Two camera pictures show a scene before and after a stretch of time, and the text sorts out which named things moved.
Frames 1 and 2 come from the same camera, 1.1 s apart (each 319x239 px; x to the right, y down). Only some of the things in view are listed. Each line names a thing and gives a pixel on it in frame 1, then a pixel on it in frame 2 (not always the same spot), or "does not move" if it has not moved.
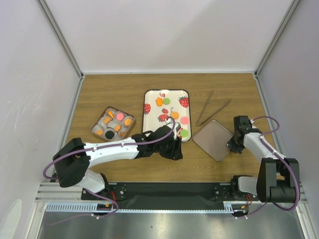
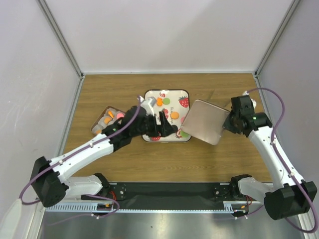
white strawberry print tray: [159, 104] does not move
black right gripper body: [235, 146] → [230, 124]
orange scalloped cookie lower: [106, 120] does not move
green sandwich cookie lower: [184, 133] does not move
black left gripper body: [169, 150] → [152, 129]
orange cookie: [159, 101] does not move
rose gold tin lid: [213, 139] → [206, 121]
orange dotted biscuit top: [111, 114] does not move
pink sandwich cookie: [120, 116] does not move
